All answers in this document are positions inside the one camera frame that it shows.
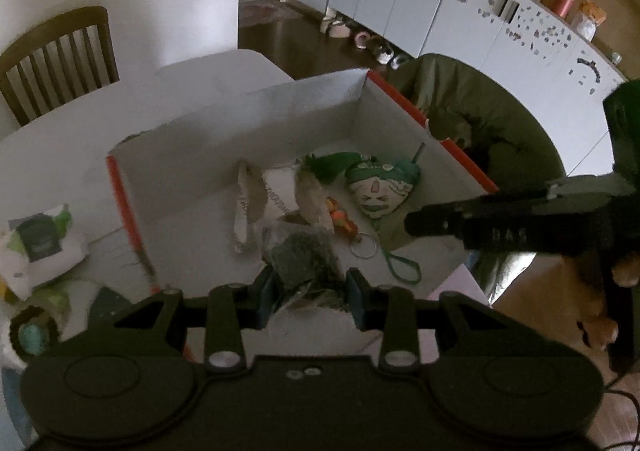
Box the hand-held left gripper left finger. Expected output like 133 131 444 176
112 267 278 373

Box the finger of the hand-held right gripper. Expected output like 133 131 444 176
403 195 610 255

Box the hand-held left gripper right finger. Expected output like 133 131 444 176
346 267 502 373

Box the dark grey mesh packet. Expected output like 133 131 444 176
259 222 352 329

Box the orange keychain toy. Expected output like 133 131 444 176
324 197 377 260

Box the green face pouch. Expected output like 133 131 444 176
344 155 422 222

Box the red cardboard box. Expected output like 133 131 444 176
105 68 502 368

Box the white plastic bag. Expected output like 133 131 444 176
0 203 92 300

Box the person's right hand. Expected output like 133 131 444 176
577 252 640 352

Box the white fabric strip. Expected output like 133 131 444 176
233 160 267 258
294 165 334 233

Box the white printed packet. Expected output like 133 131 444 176
260 168 302 222

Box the olive green padded chair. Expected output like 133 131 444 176
389 53 569 303

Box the orange lid jar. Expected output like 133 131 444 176
569 0 609 42

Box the round crochet coaster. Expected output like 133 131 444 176
9 302 62 358

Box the brown wooden chair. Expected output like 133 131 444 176
0 6 121 128

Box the green strap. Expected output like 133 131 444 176
384 251 422 285

